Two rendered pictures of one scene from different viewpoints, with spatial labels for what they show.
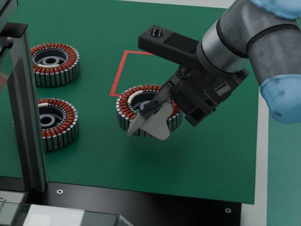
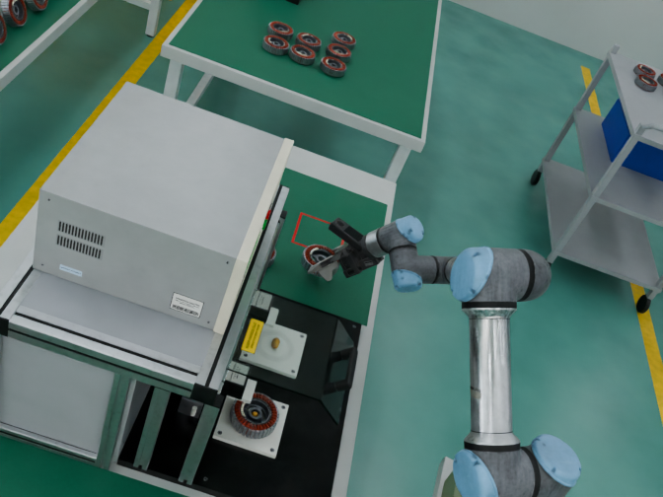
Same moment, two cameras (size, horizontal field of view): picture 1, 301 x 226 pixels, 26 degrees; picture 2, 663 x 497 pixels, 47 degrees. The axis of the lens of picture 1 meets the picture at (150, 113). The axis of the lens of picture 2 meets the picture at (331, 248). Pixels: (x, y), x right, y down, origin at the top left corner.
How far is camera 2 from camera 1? 1.18 m
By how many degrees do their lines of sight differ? 11
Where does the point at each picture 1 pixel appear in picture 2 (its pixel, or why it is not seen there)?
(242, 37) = (388, 244)
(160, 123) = (329, 271)
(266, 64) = (398, 262)
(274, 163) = not seen: hidden behind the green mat
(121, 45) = (298, 208)
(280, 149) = not seen: hidden behind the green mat
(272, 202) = not seen: hidden behind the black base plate
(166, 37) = (345, 228)
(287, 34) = (410, 249)
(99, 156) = (285, 279)
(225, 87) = (370, 262)
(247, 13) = (395, 234)
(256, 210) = (367, 329)
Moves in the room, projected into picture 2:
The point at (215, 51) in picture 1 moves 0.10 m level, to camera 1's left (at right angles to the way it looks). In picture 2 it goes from (372, 246) to (336, 236)
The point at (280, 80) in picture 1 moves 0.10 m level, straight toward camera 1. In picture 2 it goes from (403, 271) to (396, 296)
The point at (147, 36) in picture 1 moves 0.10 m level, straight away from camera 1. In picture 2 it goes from (335, 225) to (335, 202)
